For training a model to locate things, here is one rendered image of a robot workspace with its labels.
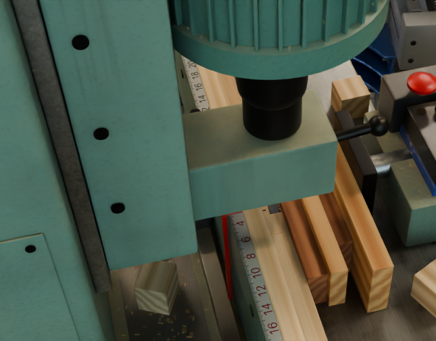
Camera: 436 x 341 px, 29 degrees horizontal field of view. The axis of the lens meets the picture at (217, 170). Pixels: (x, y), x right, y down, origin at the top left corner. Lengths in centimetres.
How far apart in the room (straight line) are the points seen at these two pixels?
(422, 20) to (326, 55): 76
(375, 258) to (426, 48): 64
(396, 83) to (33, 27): 44
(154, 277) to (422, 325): 29
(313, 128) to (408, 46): 63
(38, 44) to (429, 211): 44
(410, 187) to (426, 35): 53
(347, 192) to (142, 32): 33
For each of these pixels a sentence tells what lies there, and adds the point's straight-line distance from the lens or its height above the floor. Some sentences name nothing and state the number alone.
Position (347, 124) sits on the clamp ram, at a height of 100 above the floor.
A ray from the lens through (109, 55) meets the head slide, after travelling 57.
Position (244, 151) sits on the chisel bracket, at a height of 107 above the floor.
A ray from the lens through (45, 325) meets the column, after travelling 72.
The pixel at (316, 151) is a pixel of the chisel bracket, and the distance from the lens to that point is 73.
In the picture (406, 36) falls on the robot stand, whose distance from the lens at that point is 135.
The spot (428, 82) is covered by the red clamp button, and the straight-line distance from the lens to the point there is 86.
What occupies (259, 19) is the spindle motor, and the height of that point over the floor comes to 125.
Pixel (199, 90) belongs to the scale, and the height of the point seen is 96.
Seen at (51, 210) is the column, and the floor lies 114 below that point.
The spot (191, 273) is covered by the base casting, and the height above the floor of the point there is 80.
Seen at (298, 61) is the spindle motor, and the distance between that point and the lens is 58.
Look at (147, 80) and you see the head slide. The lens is 59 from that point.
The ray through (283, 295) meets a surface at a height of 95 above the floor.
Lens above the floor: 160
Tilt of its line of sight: 48 degrees down
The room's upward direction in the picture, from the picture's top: 5 degrees counter-clockwise
